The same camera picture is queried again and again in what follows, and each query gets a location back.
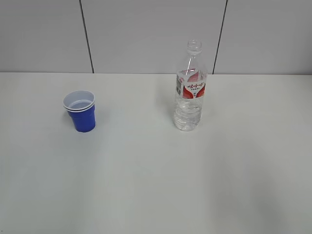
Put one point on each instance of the clear plastic water bottle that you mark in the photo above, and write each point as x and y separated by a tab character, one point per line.
190	87

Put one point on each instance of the blue paper cup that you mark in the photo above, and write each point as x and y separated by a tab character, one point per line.
80	105

